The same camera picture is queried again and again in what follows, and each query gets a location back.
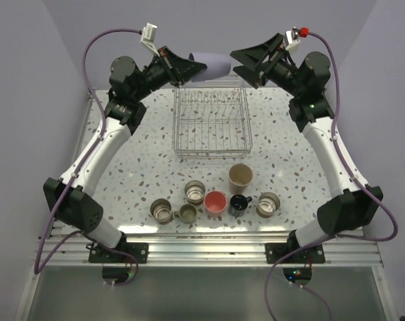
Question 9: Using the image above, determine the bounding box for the black mug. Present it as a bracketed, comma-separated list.
[228, 195, 253, 218]

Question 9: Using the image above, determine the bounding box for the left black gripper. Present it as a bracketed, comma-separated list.
[132, 45, 207, 102]

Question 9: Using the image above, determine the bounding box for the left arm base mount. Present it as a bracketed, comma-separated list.
[86, 242, 149, 263]

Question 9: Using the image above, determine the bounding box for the left steel cup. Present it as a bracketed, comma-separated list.
[150, 199, 173, 225]

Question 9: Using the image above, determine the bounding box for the steel cup with brown band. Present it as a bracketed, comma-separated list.
[184, 180, 206, 206]

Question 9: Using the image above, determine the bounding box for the right steel cup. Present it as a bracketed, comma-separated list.
[256, 192, 281, 218]

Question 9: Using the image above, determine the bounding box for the lavender plastic cup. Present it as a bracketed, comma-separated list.
[188, 52, 231, 82]

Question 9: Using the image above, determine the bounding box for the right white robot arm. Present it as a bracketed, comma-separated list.
[230, 29, 383, 263]

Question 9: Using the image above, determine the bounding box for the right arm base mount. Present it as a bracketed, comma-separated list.
[265, 243, 326, 265]

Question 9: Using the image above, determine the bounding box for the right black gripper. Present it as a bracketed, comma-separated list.
[231, 33, 305, 98]

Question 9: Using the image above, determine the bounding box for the wire dish rack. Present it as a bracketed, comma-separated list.
[172, 74, 253, 159]

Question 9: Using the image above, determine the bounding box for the coral pink cup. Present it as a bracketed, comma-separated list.
[203, 191, 227, 218]

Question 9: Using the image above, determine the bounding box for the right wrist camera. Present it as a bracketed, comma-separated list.
[283, 27, 309, 54]

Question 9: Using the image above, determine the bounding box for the tall beige cup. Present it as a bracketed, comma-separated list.
[229, 163, 253, 195]

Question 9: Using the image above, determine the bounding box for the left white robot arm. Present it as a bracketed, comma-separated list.
[43, 47, 208, 263]

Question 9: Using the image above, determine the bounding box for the small olive mug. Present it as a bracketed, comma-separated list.
[173, 203, 198, 224]

